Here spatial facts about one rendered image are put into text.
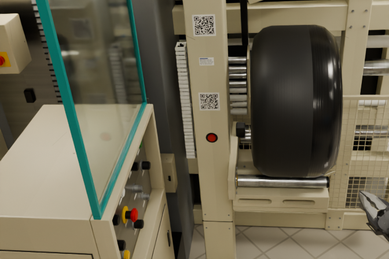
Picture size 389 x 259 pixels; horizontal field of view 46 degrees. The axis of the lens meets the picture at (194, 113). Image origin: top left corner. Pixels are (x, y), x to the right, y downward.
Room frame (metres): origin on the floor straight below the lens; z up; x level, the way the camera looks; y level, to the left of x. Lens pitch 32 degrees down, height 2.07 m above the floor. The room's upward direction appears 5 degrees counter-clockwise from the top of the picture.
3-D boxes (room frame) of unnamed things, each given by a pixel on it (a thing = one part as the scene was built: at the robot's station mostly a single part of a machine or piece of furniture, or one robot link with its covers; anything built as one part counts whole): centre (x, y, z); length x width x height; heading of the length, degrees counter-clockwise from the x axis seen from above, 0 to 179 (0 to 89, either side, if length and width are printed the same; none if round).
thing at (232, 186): (1.50, -0.15, 0.90); 0.40 x 0.03 x 0.10; 170
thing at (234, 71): (1.88, -0.17, 1.05); 0.20 x 0.15 x 0.30; 80
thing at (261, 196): (1.33, -0.30, 0.83); 0.36 x 0.09 x 0.06; 80
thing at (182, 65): (1.48, 0.02, 1.19); 0.05 x 0.04 x 0.48; 170
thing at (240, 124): (1.60, -0.19, 0.97); 0.05 x 0.04 x 0.05; 170
